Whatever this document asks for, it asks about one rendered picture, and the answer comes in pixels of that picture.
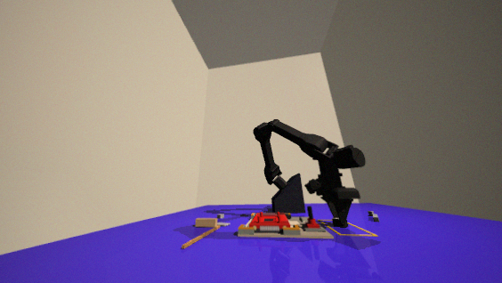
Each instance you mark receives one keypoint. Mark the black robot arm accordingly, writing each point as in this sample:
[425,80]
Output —
[312,145]

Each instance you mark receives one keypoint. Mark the tan wooden stick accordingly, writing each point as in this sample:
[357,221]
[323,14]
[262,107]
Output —
[200,237]

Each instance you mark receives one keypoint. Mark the tan rectangular block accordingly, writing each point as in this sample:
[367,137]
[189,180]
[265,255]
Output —
[203,222]

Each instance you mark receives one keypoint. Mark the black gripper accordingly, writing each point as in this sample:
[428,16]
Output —
[338,197]

